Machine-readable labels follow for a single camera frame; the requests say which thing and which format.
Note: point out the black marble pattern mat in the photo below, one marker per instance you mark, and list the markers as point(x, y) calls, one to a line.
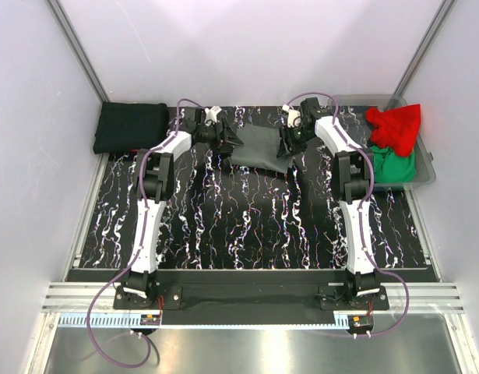
point(229, 217)

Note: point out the aluminium corner post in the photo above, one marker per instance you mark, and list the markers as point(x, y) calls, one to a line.
point(438, 21)
point(78, 50)

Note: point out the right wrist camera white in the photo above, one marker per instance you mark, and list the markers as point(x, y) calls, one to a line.
point(293, 116)

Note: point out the right aluminium corner post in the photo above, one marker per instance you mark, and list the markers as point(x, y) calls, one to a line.
point(438, 21)

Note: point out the green t shirt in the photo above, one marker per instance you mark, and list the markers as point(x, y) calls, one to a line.
point(392, 168)

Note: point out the red t shirt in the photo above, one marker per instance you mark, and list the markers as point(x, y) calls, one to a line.
point(397, 128)

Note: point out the left aluminium corner post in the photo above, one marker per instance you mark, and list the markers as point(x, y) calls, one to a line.
point(78, 50)

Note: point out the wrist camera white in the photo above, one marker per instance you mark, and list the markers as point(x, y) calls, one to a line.
point(212, 115)
point(293, 116)

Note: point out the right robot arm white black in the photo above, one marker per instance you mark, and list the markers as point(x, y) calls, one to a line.
point(351, 185)

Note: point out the grey t shirt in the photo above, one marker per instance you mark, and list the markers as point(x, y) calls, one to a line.
point(259, 149)

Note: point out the folded black t shirt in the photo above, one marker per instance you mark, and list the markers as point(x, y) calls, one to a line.
point(125, 127)

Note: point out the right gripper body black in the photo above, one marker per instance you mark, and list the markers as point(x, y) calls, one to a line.
point(296, 137)

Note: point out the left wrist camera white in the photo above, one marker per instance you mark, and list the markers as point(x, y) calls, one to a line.
point(212, 115)

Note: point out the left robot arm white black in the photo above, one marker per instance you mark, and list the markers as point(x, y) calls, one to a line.
point(138, 285)

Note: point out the aluminium frame rail front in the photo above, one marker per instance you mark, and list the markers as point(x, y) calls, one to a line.
point(424, 297)

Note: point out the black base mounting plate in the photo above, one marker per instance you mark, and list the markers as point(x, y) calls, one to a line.
point(259, 304)

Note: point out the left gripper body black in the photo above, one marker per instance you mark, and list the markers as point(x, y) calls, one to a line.
point(212, 135)

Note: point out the clear plastic bin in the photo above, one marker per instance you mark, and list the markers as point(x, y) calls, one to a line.
point(352, 116)

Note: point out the white slotted cable duct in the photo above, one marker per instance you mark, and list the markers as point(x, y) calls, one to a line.
point(143, 321)

